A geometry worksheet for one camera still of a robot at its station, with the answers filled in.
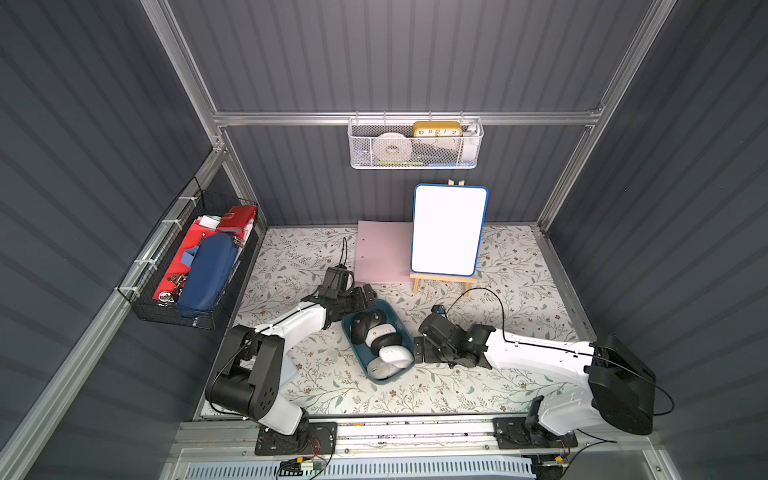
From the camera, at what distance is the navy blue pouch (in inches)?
25.6

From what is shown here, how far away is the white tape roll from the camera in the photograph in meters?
0.84

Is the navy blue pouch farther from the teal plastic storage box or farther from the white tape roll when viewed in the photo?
the white tape roll

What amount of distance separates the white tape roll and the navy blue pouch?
18.6 inches
